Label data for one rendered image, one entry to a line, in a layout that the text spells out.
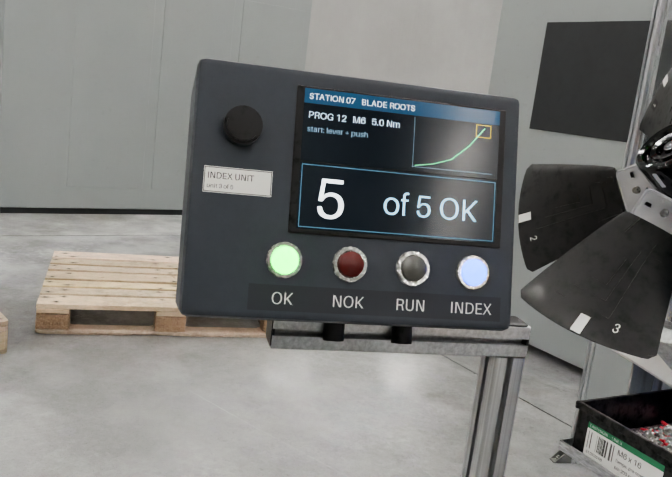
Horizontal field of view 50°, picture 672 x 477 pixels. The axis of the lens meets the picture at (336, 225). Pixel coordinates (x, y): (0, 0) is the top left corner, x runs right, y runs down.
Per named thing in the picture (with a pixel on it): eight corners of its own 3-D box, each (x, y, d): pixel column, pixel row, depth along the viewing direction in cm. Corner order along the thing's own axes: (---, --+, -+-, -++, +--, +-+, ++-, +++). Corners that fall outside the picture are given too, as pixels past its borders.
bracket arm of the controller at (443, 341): (512, 346, 69) (517, 316, 69) (526, 358, 66) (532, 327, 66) (265, 336, 63) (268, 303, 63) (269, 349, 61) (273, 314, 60)
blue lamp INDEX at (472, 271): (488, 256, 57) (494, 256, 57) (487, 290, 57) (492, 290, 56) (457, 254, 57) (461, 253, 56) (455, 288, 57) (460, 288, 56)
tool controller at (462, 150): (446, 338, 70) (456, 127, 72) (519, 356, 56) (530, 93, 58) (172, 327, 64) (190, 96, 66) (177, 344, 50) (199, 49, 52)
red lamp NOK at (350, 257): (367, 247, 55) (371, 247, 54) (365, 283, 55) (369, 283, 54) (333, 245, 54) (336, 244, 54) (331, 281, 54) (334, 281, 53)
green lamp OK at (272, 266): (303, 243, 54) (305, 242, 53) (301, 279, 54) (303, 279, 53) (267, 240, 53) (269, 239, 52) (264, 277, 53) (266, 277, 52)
